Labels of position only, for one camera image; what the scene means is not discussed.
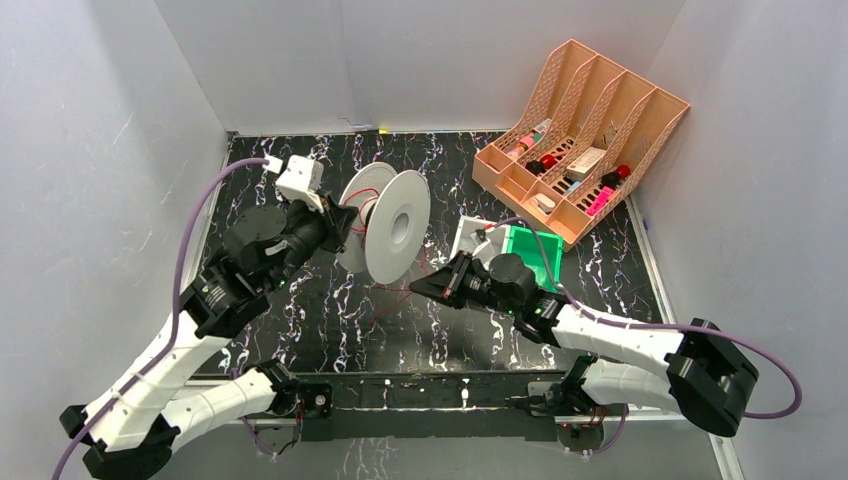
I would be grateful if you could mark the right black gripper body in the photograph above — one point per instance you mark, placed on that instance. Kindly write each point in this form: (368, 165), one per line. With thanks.
(477, 288)

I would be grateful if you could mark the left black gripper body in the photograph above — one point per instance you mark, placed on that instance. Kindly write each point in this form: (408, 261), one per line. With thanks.
(337, 224)

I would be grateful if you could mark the white perforated cable spool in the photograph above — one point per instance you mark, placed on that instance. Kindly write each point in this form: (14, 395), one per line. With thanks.
(394, 212)

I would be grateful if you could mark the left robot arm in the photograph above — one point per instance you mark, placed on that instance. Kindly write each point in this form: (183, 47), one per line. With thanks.
(133, 430)

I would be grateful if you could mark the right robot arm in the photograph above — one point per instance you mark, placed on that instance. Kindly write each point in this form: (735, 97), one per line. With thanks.
(694, 370)

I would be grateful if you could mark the white plastic bin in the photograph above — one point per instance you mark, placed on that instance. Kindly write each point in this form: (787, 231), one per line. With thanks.
(467, 225)

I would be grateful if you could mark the green plastic bin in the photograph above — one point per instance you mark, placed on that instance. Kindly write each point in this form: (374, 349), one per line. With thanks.
(544, 261)

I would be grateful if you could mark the white small eraser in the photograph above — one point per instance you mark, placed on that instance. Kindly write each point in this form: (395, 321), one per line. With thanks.
(543, 203)

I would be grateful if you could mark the red black ball item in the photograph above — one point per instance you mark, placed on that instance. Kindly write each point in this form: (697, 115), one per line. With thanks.
(542, 165)

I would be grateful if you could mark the pink white tube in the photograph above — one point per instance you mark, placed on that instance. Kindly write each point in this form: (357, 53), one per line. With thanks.
(528, 141)

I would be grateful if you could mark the white box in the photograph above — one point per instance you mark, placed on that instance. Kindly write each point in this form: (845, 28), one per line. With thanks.
(585, 163)

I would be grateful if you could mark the pink marker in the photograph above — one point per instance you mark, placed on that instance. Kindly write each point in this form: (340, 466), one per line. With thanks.
(602, 198)

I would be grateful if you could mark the red black bottle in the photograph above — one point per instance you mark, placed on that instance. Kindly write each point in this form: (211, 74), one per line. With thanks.
(615, 177)

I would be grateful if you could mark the peach file organizer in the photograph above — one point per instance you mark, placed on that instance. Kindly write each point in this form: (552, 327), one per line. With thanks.
(593, 102)

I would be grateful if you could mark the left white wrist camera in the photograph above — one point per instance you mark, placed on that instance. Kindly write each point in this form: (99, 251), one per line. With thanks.
(300, 180)

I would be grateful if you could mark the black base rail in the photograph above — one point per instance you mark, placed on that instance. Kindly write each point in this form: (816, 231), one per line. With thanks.
(484, 404)

